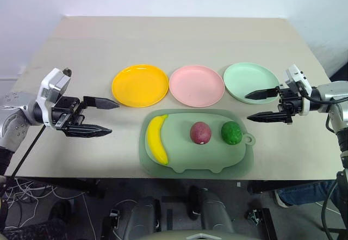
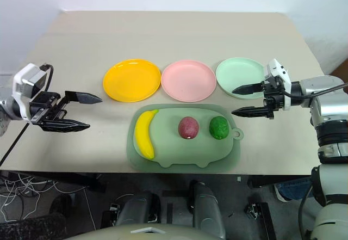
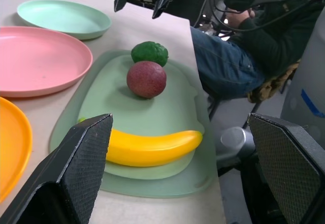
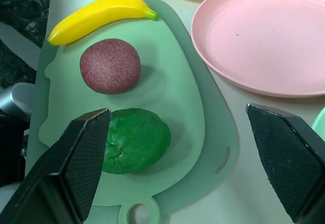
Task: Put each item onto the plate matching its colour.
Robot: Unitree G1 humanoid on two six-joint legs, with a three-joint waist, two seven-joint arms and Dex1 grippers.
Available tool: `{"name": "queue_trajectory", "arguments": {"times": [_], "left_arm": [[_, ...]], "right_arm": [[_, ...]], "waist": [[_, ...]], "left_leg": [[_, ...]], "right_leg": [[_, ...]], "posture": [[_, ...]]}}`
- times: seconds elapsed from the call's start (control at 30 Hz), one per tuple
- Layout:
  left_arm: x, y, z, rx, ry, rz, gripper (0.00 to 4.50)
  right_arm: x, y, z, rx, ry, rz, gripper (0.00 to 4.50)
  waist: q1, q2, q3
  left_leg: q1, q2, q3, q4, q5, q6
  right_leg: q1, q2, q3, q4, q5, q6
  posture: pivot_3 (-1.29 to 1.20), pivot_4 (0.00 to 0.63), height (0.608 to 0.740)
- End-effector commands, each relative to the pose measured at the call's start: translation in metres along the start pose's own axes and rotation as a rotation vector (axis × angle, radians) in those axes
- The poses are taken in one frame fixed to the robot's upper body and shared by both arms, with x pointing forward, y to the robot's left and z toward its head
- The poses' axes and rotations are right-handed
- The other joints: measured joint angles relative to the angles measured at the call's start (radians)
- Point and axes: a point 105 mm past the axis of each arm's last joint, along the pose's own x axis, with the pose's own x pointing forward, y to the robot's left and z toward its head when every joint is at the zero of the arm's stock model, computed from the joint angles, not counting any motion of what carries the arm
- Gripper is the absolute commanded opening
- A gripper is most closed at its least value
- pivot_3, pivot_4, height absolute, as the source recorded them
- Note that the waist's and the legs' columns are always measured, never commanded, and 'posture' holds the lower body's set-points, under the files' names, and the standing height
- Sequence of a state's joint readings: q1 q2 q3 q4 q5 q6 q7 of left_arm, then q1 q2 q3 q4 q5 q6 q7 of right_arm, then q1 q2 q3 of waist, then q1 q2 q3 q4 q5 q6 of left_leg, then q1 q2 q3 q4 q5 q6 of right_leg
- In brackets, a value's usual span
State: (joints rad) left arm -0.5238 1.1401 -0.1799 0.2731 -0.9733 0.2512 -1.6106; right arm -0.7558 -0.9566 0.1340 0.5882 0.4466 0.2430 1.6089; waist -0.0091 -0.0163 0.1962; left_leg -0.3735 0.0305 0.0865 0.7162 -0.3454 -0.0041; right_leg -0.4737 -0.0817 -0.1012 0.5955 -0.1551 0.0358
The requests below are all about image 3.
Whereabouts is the green avocado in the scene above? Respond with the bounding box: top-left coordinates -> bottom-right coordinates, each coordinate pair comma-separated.
131,41 -> 169,68

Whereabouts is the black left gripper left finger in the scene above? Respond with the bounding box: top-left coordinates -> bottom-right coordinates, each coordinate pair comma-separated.
0,113 -> 114,224

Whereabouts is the orange plate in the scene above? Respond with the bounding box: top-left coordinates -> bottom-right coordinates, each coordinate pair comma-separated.
0,97 -> 33,204

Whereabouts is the yellow banana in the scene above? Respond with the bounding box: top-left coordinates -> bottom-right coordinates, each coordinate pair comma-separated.
78,117 -> 204,168

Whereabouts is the pink plate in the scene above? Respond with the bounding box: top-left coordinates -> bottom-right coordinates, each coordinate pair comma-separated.
0,26 -> 93,98

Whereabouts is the dark red round fruit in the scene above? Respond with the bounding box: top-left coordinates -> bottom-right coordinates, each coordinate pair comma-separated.
126,60 -> 168,100

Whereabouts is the seated person in jeans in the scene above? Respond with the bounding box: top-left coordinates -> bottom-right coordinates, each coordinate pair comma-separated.
190,0 -> 322,97

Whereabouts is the pale green tray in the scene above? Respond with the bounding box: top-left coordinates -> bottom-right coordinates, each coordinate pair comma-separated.
49,49 -> 218,199

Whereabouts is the mint green plate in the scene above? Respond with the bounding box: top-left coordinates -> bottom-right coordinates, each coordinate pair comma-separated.
17,0 -> 113,41

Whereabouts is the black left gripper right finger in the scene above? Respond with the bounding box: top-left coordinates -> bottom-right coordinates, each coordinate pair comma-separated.
247,112 -> 325,224

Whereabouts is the chair with patterned cushion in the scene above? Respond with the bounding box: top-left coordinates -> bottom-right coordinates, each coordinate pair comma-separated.
208,60 -> 302,131

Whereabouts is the silver cylindrical robot joint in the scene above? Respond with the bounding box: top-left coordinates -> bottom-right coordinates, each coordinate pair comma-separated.
220,126 -> 256,163

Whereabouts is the blue tape strip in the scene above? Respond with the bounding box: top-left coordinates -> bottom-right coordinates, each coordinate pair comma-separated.
301,88 -> 325,119

